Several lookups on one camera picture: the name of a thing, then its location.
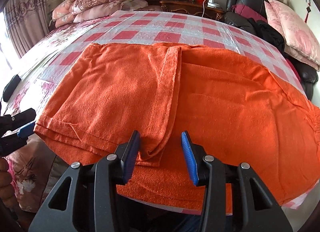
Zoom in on black remote on bed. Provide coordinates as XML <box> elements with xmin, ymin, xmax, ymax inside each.
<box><xmin>2</xmin><ymin>74</ymin><xmax>21</xmax><ymax>102</ymax></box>

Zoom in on pink floral cushion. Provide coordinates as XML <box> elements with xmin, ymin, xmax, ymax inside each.
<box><xmin>264</xmin><ymin>0</ymin><xmax>319</xmax><ymax>71</ymax></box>

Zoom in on black garment on chair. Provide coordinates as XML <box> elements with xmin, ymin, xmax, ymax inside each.
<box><xmin>248</xmin><ymin>18</ymin><xmax>285</xmax><ymax>56</ymax></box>

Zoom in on dark wooden nightstand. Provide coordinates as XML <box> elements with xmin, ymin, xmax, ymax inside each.
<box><xmin>146</xmin><ymin>0</ymin><xmax>226</xmax><ymax>22</ymax></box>

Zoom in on red white checkered cover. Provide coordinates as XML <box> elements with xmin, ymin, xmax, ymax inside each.
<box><xmin>15</xmin><ymin>10</ymin><xmax>320</xmax><ymax>210</ymax></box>

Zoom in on pink patterned curtain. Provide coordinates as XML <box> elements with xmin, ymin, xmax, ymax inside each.
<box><xmin>4</xmin><ymin>0</ymin><xmax>49</xmax><ymax>58</ymax></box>

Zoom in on floral pink bed sheet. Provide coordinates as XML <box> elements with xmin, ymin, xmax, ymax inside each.
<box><xmin>4</xmin><ymin>18</ymin><xmax>105</xmax><ymax>212</ymax></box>

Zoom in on magenta garment on chair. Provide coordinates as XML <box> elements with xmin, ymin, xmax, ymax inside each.
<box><xmin>232</xmin><ymin>4</ymin><xmax>267</xmax><ymax>23</ymax></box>

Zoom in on floral pink folded quilt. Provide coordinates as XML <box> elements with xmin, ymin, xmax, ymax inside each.
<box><xmin>52</xmin><ymin>0</ymin><xmax>132</xmax><ymax>28</ymax></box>

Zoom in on black leather armchair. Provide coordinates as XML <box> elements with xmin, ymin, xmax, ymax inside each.
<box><xmin>224</xmin><ymin>0</ymin><xmax>319</xmax><ymax>99</ymax></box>

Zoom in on person's left hand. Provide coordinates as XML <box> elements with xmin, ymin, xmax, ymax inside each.
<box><xmin>0</xmin><ymin>158</ymin><xmax>18</xmax><ymax>209</ymax></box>

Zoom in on red Chinese knot ornament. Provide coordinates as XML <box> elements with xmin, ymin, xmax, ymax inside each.
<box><xmin>304</xmin><ymin>0</ymin><xmax>311</xmax><ymax>23</ymax></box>

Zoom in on orange pants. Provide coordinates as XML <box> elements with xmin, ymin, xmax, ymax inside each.
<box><xmin>34</xmin><ymin>43</ymin><xmax>319</xmax><ymax>211</ymax></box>

